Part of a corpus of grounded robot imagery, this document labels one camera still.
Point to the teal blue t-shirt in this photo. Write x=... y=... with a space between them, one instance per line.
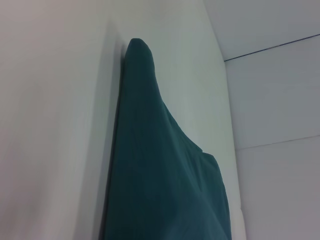
x=155 y=162

